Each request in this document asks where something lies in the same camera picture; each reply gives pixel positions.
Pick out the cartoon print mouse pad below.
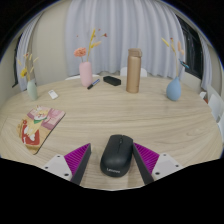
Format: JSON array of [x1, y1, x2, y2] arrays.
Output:
[[17, 105, 67, 156]]

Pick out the narrow white curtain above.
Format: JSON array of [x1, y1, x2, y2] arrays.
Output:
[[15, 14, 43, 92], [199, 33, 213, 91]]

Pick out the copper drink bottle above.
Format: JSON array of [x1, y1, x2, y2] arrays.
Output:
[[125, 48, 143, 94]]

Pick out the black computer mouse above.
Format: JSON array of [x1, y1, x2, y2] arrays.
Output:
[[99, 134, 134, 178]]

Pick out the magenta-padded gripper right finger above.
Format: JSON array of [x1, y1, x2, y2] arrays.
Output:
[[131, 142, 184, 186]]

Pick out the green vase with yellow flowers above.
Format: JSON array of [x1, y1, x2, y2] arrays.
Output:
[[16, 52, 40, 102]]

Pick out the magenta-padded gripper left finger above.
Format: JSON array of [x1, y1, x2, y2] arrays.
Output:
[[42, 142, 92, 186]]

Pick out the pink vase with dried flowers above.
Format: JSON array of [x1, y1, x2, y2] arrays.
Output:
[[73, 28, 109, 88]]

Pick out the wide white curtain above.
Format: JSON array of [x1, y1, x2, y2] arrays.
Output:
[[64, 0, 186, 81]]

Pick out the blue vase with dried flowers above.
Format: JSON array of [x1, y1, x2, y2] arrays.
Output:
[[161, 36, 190, 102]]

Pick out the dark framed window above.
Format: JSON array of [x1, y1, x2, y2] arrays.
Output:
[[11, 43, 22, 88], [176, 16, 204, 80]]

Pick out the white chair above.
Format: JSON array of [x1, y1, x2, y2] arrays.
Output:
[[119, 66, 148, 78], [64, 73, 101, 81]]

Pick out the small black box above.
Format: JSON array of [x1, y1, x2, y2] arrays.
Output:
[[102, 75, 122, 87]]

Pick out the white remote control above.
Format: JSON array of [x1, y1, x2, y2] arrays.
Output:
[[47, 89, 59, 100]]

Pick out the black and blue marker pen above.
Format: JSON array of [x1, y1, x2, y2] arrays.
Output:
[[86, 78, 101, 90]]

